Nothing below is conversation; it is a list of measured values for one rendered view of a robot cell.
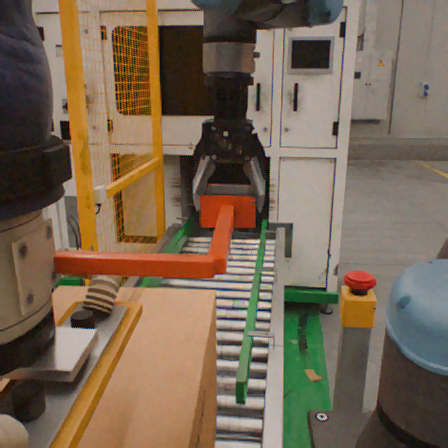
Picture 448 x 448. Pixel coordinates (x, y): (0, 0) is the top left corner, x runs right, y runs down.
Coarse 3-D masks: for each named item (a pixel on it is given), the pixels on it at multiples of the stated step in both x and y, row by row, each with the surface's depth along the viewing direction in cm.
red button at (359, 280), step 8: (352, 272) 101; (360, 272) 101; (344, 280) 100; (352, 280) 98; (360, 280) 97; (368, 280) 97; (352, 288) 98; (360, 288) 97; (368, 288) 97; (360, 296) 99
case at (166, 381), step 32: (64, 288) 115; (128, 288) 115; (160, 288) 115; (160, 320) 99; (192, 320) 99; (128, 352) 88; (160, 352) 88; (192, 352) 88; (0, 384) 78; (128, 384) 78; (160, 384) 78; (192, 384) 78; (96, 416) 71; (128, 416) 71; (160, 416) 71; (192, 416) 71
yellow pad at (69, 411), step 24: (72, 312) 61; (96, 312) 61; (120, 312) 61; (120, 336) 57; (96, 360) 51; (24, 384) 43; (48, 384) 47; (72, 384) 47; (96, 384) 48; (0, 408) 43; (24, 408) 41; (48, 408) 43; (72, 408) 44; (48, 432) 40; (72, 432) 41
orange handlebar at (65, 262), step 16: (224, 208) 68; (224, 224) 61; (224, 240) 54; (64, 256) 50; (80, 256) 49; (96, 256) 49; (112, 256) 49; (128, 256) 49; (144, 256) 49; (160, 256) 49; (176, 256) 49; (192, 256) 49; (208, 256) 50; (224, 256) 50; (64, 272) 50; (80, 272) 50; (96, 272) 50; (112, 272) 49; (128, 272) 49; (144, 272) 49; (160, 272) 49; (176, 272) 49; (192, 272) 49; (208, 272) 49; (224, 272) 50
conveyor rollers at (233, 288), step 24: (192, 240) 276; (240, 240) 272; (240, 264) 238; (264, 264) 236; (168, 288) 208; (192, 288) 207; (216, 288) 213; (240, 288) 212; (264, 288) 210; (240, 312) 186; (264, 312) 186; (240, 336) 169; (264, 360) 159; (264, 384) 142; (240, 408) 134; (216, 432) 126; (240, 432) 125
